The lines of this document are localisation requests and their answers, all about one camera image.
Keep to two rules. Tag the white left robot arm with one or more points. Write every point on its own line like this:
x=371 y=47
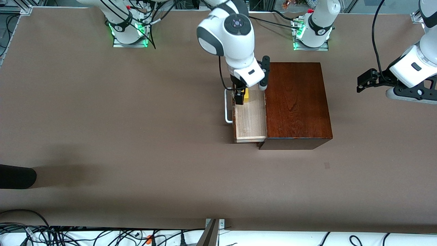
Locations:
x=321 y=20

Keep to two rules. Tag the yellow block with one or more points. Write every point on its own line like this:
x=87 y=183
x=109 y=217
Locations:
x=246 y=95

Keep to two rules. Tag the black rounded cylinder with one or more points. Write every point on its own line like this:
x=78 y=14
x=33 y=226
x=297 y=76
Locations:
x=17 y=176

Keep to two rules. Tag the aluminium frame rail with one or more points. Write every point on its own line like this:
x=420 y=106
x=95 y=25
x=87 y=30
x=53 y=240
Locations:
x=417 y=17
x=17 y=10

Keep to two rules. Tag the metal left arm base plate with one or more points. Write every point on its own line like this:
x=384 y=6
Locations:
x=310 y=48

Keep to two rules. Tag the dark brown wooden cabinet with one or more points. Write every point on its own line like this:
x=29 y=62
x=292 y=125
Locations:
x=297 y=102

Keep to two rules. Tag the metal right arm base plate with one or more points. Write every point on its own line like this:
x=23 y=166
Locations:
x=129 y=44

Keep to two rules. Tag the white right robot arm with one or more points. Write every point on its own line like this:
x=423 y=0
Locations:
x=235 y=44

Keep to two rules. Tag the orange plug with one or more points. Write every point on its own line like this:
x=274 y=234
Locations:
x=149 y=239

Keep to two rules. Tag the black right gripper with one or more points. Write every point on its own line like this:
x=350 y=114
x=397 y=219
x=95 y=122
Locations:
x=238 y=86

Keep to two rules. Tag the metal table clamp bracket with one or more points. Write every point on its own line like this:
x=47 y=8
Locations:
x=213 y=227

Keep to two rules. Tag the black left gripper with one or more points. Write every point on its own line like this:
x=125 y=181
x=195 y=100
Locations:
x=385 y=76

